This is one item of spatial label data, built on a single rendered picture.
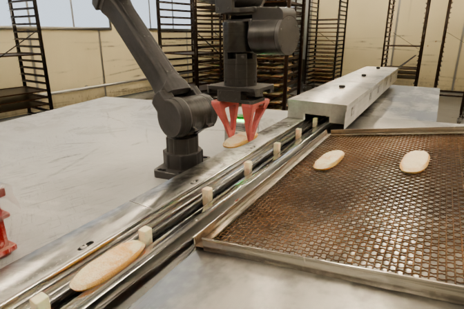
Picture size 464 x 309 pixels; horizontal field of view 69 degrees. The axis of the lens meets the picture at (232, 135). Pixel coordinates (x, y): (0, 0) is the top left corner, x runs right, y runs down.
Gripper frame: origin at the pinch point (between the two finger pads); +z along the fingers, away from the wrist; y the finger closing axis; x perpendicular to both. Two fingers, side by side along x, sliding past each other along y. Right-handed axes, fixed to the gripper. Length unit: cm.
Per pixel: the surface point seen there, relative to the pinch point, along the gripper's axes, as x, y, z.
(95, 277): -32.5, 0.6, 7.9
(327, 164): 1.4, 15.7, 3.2
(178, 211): -15.7, -2.1, 8.6
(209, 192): -10.3, 0.1, 7.1
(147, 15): 420, -442, -57
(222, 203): -11.8, 3.6, 7.6
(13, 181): -20.4, -42.6, 10.8
